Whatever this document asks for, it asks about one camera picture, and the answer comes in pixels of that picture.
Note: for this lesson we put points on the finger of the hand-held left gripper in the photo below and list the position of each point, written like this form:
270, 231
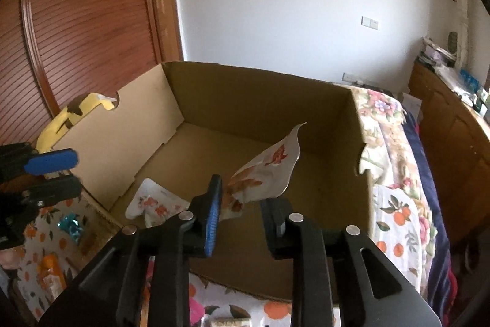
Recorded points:
53, 189
51, 161

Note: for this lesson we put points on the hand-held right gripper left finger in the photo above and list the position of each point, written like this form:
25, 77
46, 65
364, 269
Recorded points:
211, 223

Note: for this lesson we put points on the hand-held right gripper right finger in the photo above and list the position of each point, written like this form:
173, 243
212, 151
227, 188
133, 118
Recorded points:
276, 231

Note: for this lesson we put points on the white orange-leaf snack packet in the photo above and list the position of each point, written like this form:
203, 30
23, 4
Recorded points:
264, 173

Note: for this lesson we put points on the white red-flower snack packet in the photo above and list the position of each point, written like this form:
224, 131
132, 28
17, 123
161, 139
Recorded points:
153, 201

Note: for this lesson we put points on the brown cardboard box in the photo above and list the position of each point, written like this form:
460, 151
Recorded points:
229, 101

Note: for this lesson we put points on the yellow plush toy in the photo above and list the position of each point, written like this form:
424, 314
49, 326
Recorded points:
57, 127

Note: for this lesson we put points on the teal foil candy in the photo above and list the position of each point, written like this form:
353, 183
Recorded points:
71, 229

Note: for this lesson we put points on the orange snack packet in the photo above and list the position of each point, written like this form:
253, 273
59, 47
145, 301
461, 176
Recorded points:
51, 271

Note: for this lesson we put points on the sesame snack bar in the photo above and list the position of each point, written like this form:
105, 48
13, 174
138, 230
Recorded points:
229, 322

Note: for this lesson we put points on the orange-print bedsheet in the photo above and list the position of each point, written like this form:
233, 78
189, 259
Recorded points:
398, 235

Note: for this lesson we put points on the floral quilt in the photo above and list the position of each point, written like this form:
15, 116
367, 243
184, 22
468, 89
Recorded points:
379, 108

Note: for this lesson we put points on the dark blue blanket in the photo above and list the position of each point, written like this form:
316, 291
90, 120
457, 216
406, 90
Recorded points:
428, 177

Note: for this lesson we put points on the wooden wardrobe door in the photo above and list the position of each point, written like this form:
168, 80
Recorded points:
95, 5

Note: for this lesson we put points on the white paper bag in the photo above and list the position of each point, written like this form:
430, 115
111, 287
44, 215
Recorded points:
411, 105

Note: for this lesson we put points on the wooden cabinet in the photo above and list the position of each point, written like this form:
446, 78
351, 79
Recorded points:
444, 127

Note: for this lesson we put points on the stack of boxes and papers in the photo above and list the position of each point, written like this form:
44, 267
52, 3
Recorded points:
436, 53

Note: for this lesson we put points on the assorted small bottles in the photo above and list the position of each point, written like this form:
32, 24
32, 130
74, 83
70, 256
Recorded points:
481, 103

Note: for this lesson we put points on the pack of blue bottles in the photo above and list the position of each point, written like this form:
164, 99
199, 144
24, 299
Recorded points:
470, 80

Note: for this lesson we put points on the white curtain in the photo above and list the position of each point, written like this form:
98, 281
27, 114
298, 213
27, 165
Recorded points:
459, 5

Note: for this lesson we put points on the white light switch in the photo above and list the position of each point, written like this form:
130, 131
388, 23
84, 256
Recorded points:
369, 22

